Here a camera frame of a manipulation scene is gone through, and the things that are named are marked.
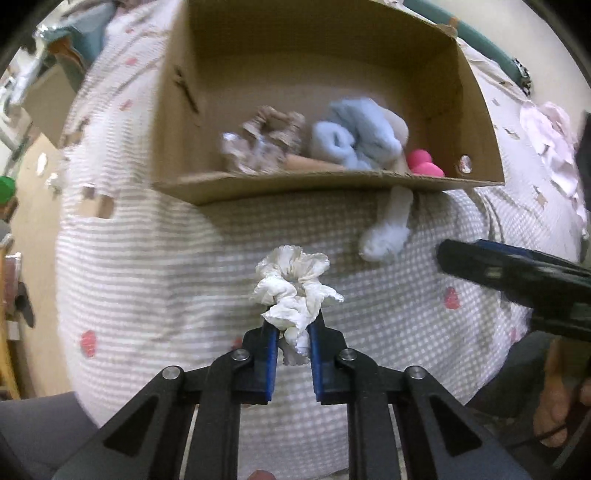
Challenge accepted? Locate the pink rubber duck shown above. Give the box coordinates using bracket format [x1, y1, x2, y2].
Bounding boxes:
[407, 149, 445, 178]

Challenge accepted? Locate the grey white fluffy sock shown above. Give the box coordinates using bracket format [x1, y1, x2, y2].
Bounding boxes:
[384, 110, 410, 149]

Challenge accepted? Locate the light blue fluffy sock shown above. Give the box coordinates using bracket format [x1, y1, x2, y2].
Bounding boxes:
[308, 98, 405, 170]

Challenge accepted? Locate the beige sock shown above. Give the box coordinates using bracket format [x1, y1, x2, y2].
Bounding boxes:
[283, 154, 346, 172]

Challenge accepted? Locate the floral patterned scrunchie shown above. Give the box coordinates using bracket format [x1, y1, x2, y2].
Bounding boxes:
[219, 105, 307, 175]

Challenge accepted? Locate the person's right hand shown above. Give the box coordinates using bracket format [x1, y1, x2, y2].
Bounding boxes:
[533, 337, 590, 448]

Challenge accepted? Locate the checkered patterned bed cover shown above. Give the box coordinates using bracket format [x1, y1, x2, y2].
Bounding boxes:
[56, 1, 583, 425]

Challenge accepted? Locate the pink white clothing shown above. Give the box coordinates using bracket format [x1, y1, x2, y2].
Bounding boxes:
[519, 101, 588, 231]

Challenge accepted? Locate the teal rolled mat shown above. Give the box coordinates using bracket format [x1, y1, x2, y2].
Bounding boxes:
[404, 0, 533, 96]

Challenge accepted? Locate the brown cabinet box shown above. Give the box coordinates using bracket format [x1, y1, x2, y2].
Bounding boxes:
[23, 65, 76, 147]

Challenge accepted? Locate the open brown cardboard box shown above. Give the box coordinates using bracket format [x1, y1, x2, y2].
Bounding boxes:
[151, 1, 505, 205]

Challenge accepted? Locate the pile of clothes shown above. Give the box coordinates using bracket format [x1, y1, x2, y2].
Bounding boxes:
[1, 1, 116, 109]

